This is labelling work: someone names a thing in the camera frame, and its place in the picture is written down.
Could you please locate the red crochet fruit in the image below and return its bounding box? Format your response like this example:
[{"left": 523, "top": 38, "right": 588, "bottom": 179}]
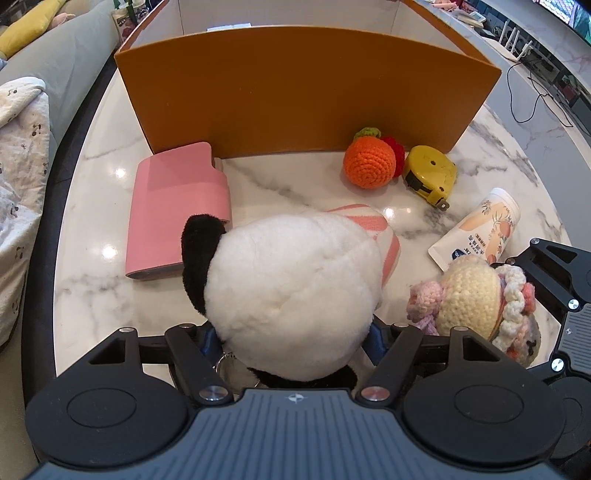
[{"left": 381, "top": 135, "right": 407, "bottom": 178}]

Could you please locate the cream crochet doll flower hat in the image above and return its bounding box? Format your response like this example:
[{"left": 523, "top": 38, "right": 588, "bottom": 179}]
[{"left": 406, "top": 255, "right": 542, "bottom": 368}]

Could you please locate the orange storage box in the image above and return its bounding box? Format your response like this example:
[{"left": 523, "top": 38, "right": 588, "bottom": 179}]
[{"left": 115, "top": 0, "right": 503, "bottom": 160}]

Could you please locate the white router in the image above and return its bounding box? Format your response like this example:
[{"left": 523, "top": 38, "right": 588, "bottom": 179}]
[{"left": 489, "top": 25, "right": 536, "bottom": 63}]

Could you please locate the black cable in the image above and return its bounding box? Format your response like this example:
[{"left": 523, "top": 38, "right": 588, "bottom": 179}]
[{"left": 505, "top": 62, "right": 578, "bottom": 127}]

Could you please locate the pink box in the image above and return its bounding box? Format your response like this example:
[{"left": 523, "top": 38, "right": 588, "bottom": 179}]
[{"left": 124, "top": 142, "right": 233, "bottom": 281}]

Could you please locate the television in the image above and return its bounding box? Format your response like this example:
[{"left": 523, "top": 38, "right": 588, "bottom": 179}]
[{"left": 531, "top": 0, "right": 591, "bottom": 35}]

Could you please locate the yellow tape measure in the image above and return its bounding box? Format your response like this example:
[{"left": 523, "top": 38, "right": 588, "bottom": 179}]
[{"left": 403, "top": 145, "right": 458, "bottom": 210}]

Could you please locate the panda plush with key ring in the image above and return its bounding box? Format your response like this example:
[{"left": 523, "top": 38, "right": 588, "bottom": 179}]
[{"left": 181, "top": 210, "right": 386, "bottom": 393}]

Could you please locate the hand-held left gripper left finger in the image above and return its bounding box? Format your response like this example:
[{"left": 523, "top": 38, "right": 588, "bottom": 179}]
[{"left": 85, "top": 323, "right": 234, "bottom": 406}]

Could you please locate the yellow pillow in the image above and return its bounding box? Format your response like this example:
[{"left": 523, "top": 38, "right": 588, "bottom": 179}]
[{"left": 0, "top": 0, "right": 68, "bottom": 55}]

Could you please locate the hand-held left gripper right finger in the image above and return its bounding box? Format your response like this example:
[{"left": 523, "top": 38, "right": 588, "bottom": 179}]
[{"left": 355, "top": 318, "right": 504, "bottom": 406}]

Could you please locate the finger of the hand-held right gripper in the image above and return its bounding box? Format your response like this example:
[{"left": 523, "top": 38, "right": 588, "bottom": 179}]
[
  {"left": 510, "top": 237, "right": 591, "bottom": 315},
  {"left": 524, "top": 353, "right": 568, "bottom": 386}
]

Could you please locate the printed paper bag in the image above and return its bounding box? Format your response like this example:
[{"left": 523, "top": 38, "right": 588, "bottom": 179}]
[{"left": 111, "top": 0, "right": 160, "bottom": 44}]

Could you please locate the white marble tv cabinet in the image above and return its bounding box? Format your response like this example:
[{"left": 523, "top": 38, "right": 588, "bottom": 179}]
[{"left": 429, "top": 0, "right": 591, "bottom": 153}]

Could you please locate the grey sofa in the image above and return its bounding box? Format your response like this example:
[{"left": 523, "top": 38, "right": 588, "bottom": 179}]
[{"left": 0, "top": 0, "right": 122, "bottom": 153}]

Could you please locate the white panda print blanket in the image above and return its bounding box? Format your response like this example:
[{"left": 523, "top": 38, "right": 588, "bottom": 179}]
[{"left": 0, "top": 78, "right": 51, "bottom": 352}]

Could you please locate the orange crochet fruit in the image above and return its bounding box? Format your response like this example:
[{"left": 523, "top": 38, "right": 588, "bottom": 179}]
[{"left": 342, "top": 127, "right": 398, "bottom": 186}]

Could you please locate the pink white striped pouch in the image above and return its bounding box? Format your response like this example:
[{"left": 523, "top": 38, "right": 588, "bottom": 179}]
[{"left": 325, "top": 203, "right": 402, "bottom": 282}]

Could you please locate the white peach print tube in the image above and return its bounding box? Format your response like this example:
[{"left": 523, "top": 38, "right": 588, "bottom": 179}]
[{"left": 428, "top": 187, "right": 522, "bottom": 272}]

